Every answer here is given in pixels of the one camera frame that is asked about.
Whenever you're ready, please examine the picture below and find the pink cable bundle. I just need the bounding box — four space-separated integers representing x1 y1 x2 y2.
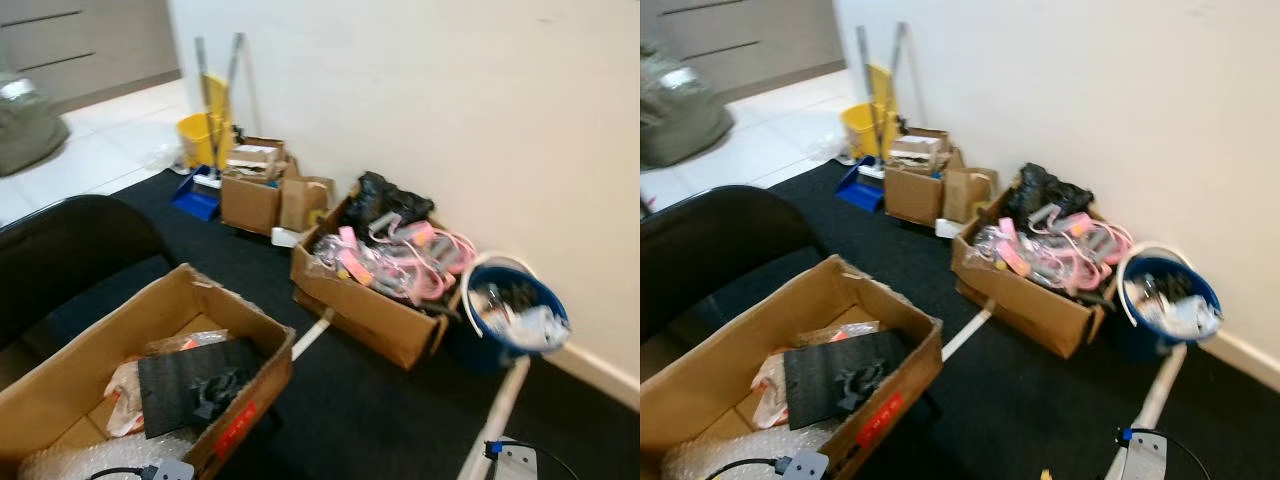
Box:
312 222 478 306
970 212 1136 296

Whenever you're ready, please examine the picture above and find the grey drawer cabinet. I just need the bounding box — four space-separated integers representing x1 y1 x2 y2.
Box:
0 0 183 113
640 0 849 101

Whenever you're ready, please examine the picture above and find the black foam sheet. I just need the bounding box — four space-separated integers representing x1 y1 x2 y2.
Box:
782 330 911 431
137 338 267 439

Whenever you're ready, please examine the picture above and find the yellow mop bucket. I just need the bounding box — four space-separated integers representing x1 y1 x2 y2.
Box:
840 63 901 161
177 73 237 171

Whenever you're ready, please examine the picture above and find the black chair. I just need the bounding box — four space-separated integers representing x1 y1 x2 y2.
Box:
0 194 179 351
640 185 831 346

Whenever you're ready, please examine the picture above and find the black carpet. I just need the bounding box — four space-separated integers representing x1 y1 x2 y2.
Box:
640 158 1280 480
0 165 641 480

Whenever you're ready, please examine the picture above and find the black plastic bag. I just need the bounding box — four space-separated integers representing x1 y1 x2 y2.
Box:
345 171 437 238
1005 162 1096 226

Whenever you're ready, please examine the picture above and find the short white strip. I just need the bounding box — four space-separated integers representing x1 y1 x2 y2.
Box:
291 308 337 363
940 298 1000 363

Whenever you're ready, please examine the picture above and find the clear plastic trash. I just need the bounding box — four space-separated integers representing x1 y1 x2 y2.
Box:
1123 272 1223 341
470 280 572 353

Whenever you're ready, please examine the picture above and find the clear bag with orange contents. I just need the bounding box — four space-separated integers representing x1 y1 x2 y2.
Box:
750 345 801 429
103 352 151 439

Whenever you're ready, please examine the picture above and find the blue dustpan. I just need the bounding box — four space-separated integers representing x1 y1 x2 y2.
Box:
835 155 888 213
169 165 223 222

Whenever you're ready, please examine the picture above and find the blue bucket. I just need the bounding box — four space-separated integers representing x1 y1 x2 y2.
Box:
1103 245 1224 363
448 254 572 377

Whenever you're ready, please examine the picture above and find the small cardboard box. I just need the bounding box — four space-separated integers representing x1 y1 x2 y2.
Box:
884 127 966 228
219 137 301 237

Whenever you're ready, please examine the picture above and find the grey-green sack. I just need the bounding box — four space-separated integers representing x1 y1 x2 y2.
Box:
640 45 736 171
0 72 71 178

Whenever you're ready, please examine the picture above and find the bubble wrap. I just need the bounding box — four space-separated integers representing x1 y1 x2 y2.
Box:
18 430 201 480
660 420 846 480

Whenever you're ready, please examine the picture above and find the long white strip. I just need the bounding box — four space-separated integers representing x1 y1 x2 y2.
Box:
458 352 533 480
1103 343 1188 480

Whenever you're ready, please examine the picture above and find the black plastic bracket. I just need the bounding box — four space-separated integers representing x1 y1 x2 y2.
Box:
190 368 251 421
835 360 889 411

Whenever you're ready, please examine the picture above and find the grey mop handle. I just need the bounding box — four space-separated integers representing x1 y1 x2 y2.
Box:
224 32 247 141
194 36 211 121
853 24 873 111
886 20 909 131

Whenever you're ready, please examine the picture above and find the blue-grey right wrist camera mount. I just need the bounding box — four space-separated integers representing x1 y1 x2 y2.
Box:
495 444 539 480
1120 430 1169 480

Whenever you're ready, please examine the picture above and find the large cardboard box red label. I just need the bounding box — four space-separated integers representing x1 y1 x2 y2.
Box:
640 255 944 480
0 263 297 480

